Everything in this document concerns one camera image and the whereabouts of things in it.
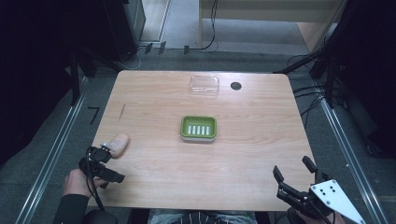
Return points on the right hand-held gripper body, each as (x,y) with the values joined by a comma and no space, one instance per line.
(323,199)

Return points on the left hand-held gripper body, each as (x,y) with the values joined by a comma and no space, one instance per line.
(104,174)

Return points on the person's right hand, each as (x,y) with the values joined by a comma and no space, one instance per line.
(314,219)

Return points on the person's left hand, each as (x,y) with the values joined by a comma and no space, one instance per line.
(76,184)

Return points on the black metal stand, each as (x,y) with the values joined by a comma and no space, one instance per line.
(74,81)
(311,59)

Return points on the person's striped clothing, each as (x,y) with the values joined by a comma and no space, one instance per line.
(202,217)

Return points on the green soap dish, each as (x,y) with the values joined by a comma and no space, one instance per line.
(198,128)

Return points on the black round table grommet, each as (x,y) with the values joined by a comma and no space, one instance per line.
(236,86)

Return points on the clear plastic container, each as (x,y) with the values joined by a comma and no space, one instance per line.
(204,85)

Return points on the black cabinet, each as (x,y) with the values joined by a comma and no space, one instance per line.
(123,28)

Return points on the light wooden desk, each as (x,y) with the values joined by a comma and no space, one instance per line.
(274,18)

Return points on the aluminium floor rail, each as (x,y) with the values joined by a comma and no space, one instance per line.
(353,158)
(51,155)

